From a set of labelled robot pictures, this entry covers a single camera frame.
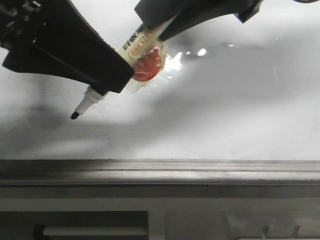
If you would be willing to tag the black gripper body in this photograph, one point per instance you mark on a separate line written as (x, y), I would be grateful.
(14, 14)

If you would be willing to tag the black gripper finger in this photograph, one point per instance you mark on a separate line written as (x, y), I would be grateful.
(58, 41)
(186, 14)

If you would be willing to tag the white black whiteboard marker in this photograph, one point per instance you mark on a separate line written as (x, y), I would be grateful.
(138, 43)

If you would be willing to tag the red magnet taped to marker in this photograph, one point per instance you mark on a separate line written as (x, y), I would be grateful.
(148, 66)

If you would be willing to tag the white whiteboard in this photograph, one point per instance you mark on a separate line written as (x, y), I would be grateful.
(229, 91)

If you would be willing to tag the grey aluminium whiteboard tray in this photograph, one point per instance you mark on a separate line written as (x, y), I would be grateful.
(158, 172)

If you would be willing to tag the grey cabinet below whiteboard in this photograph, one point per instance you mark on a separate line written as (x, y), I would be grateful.
(160, 212)

